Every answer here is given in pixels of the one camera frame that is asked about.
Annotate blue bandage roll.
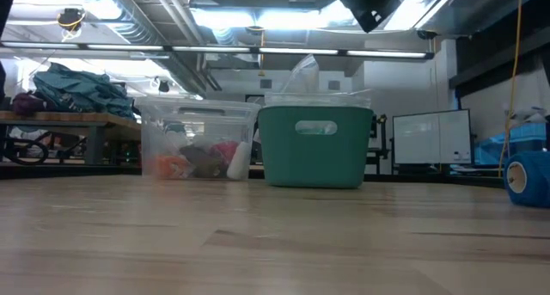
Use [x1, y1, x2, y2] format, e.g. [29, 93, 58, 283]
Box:
[503, 151, 550, 209]

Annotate dark brown item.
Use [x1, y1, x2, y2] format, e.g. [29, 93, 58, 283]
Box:
[179, 144, 229, 180]

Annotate white crumpled material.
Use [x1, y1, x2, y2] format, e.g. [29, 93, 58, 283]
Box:
[505, 107, 550, 125]

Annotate black device with yellow cable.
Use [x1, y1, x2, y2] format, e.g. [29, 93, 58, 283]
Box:
[57, 7, 88, 42]

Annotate teal plastic bin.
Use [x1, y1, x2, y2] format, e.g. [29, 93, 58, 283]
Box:
[257, 105, 375, 189]

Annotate clear plastic bag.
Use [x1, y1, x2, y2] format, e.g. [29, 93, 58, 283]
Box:
[281, 53, 321, 94]

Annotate black stand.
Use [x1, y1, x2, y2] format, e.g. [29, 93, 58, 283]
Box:
[364, 114, 390, 175]

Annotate stack of clear plastic bags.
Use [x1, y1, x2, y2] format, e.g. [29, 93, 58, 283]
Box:
[263, 89, 373, 111]

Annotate yellow hanging cable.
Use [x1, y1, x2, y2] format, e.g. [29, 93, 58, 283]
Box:
[497, 0, 523, 179]

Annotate purple bundle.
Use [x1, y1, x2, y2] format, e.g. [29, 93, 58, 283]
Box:
[11, 92, 46, 117]

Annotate red item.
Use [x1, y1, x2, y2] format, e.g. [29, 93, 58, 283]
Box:
[209, 140, 240, 167]

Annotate LED light bar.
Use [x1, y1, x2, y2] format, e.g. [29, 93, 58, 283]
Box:
[0, 40, 435, 61]

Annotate teal cloth pile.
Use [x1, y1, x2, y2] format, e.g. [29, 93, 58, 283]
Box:
[33, 62, 137, 119]

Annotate blue plastic cover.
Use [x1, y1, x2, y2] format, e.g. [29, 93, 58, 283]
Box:
[474, 122, 548, 167]

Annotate wooden workbench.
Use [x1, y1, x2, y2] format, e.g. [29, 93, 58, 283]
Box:
[0, 110, 143, 165]

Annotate white roll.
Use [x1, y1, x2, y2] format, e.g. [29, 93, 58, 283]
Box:
[226, 141, 252, 181]

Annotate orange item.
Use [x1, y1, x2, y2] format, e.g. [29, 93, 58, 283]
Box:
[153, 153, 194, 181]

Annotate clear plastic bin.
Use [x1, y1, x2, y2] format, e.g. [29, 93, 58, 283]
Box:
[136, 95, 261, 182]

